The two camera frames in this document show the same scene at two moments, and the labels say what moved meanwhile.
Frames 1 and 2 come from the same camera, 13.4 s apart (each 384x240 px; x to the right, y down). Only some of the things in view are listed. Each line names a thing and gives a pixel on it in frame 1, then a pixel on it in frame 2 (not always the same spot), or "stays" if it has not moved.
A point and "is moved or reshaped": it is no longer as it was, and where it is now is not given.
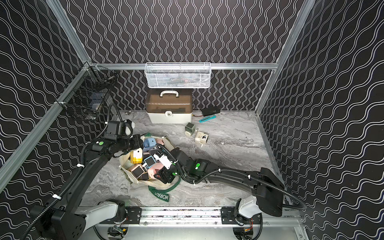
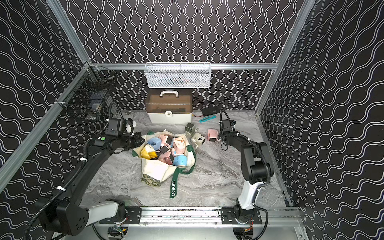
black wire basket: [86, 95] stays
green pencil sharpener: [190, 129] stays
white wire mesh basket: [178, 75] stays
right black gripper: [163, 176] → [220, 135]
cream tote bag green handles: [157, 188] → [154, 171]
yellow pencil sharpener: [136, 156] → [148, 152]
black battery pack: [210, 111] stays
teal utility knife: [207, 118] stays
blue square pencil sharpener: [149, 162] is moved or reshaped
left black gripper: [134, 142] stays
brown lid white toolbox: [169, 105] stays
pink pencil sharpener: [154, 169] → [212, 135]
